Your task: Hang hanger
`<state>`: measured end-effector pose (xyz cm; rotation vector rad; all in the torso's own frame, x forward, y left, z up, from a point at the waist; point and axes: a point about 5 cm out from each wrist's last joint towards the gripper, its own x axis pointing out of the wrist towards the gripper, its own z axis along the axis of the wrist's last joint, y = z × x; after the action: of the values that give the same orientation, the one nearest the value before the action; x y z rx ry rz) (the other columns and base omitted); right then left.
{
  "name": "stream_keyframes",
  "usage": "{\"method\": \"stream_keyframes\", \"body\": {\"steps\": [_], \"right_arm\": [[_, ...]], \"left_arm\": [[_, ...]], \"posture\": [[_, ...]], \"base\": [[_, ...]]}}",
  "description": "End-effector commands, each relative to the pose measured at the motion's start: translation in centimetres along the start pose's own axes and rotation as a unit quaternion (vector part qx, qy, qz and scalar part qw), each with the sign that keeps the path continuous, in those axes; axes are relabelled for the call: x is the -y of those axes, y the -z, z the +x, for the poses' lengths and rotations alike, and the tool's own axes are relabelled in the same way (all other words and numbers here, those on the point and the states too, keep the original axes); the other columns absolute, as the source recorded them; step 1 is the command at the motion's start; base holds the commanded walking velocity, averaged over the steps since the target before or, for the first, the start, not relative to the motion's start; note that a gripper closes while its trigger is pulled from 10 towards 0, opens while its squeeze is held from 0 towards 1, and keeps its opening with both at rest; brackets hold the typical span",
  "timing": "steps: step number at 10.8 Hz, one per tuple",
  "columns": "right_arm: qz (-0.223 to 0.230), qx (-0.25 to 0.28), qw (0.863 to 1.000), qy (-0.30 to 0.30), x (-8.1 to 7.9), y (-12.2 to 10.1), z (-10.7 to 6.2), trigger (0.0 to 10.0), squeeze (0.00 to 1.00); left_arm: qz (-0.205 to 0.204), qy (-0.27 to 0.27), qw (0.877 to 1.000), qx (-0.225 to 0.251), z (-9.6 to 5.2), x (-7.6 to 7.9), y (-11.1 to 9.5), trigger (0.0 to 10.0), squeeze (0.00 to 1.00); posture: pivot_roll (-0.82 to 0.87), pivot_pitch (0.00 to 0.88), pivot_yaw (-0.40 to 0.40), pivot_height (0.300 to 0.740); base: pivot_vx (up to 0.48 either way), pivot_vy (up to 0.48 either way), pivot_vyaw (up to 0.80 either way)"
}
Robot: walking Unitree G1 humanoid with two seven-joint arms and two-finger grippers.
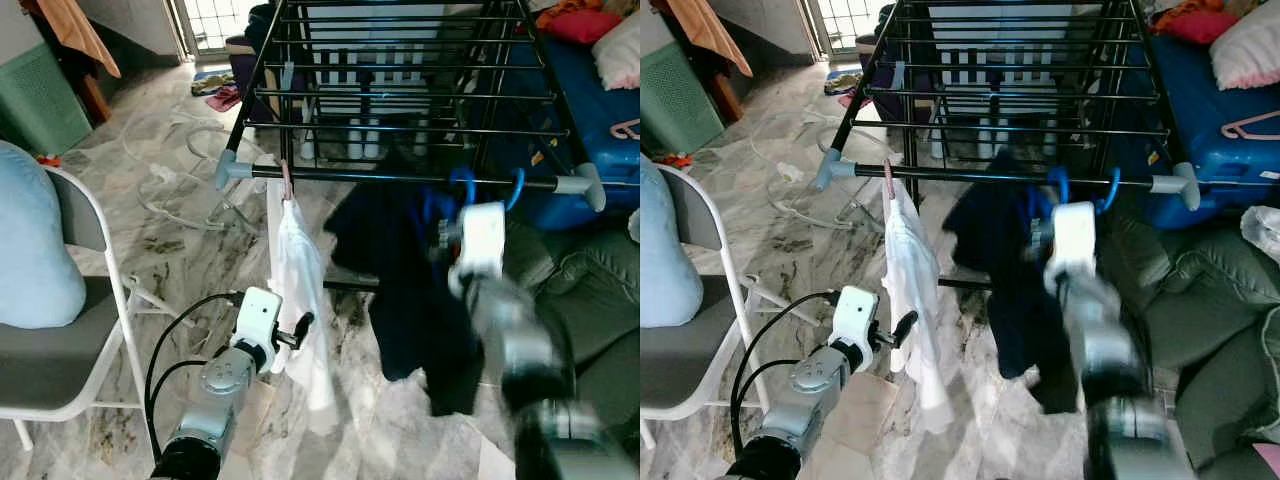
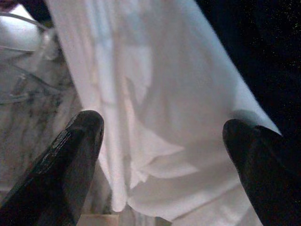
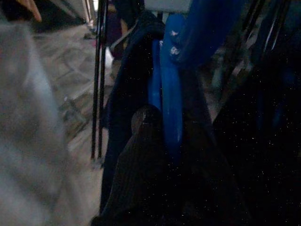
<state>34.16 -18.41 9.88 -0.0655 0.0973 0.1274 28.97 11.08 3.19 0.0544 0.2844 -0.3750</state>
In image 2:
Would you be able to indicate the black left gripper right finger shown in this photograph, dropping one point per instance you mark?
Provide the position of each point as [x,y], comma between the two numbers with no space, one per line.
[265,179]

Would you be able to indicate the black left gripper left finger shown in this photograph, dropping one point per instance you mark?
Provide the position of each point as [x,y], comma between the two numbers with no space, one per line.
[58,169]

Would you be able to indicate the white shirt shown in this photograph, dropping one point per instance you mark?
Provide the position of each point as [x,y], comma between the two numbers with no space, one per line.
[164,82]

